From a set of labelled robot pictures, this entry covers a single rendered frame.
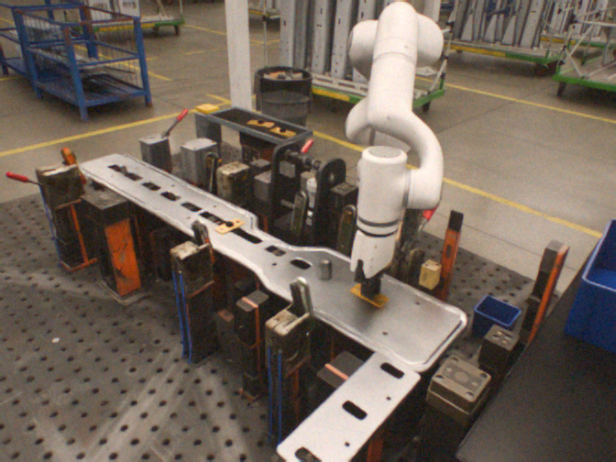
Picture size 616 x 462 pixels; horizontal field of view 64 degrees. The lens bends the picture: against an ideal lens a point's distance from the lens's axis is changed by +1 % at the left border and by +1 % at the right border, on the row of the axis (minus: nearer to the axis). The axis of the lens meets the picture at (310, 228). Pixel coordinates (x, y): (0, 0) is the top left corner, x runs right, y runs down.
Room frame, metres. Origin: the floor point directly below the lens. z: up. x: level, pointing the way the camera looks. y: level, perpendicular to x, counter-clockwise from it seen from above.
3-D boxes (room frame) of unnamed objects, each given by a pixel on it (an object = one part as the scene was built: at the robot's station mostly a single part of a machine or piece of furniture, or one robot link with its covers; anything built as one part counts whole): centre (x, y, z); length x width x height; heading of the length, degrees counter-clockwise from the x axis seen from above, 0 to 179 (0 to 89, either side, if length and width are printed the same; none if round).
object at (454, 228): (0.92, -0.31, 0.95); 0.03 x 0.01 x 0.50; 50
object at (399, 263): (0.99, -0.24, 0.88); 0.07 x 0.06 x 0.35; 140
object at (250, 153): (1.57, 0.18, 0.92); 0.10 x 0.08 x 0.45; 50
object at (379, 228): (0.86, -0.14, 1.20); 0.09 x 0.08 x 0.03; 140
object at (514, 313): (1.10, -0.54, 0.74); 0.11 x 0.10 x 0.09; 50
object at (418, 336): (1.17, 0.24, 1.00); 1.38 x 0.22 x 0.02; 50
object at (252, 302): (0.86, 0.12, 0.84); 0.11 x 0.08 x 0.29; 140
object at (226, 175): (1.38, 0.25, 0.89); 0.13 x 0.11 x 0.38; 140
